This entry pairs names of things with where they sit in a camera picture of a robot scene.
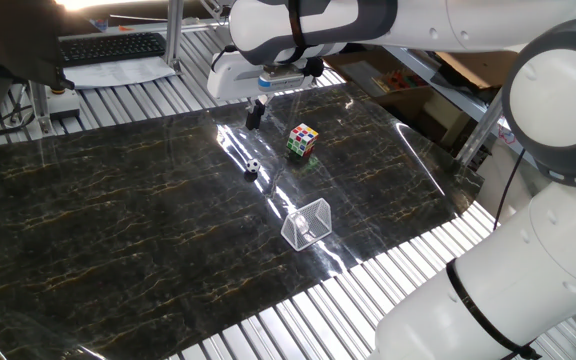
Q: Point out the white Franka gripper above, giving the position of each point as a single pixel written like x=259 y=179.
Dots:
x=233 y=80

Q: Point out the small black white soccer ball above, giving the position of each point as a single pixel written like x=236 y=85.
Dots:
x=252 y=165

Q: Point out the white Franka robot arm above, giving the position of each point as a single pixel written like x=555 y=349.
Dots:
x=518 y=280

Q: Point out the white mesh miniature goal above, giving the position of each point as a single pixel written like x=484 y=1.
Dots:
x=313 y=220

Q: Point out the multicoloured Rubik's cube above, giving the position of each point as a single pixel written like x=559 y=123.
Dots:
x=302 y=140

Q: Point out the white paper sheets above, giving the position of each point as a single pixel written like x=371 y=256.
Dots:
x=118 y=75

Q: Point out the colourful toy block set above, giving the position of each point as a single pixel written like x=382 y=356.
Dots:
x=400 y=80

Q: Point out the black computer keyboard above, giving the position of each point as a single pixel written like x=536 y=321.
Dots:
x=110 y=47

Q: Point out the black marble pattern mat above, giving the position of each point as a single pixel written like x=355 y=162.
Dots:
x=118 y=225

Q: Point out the white emergency stop button box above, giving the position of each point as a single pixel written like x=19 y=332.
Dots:
x=64 y=104

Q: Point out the brown cardboard box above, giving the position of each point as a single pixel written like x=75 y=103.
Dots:
x=473 y=67

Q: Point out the dark computer monitor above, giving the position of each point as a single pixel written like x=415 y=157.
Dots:
x=13 y=40

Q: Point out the tall aluminium profile post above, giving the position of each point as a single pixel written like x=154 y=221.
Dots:
x=173 y=30

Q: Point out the short aluminium profile post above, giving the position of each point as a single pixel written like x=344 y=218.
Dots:
x=40 y=107

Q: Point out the slanted aluminium frame post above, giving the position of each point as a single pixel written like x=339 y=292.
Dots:
x=480 y=127

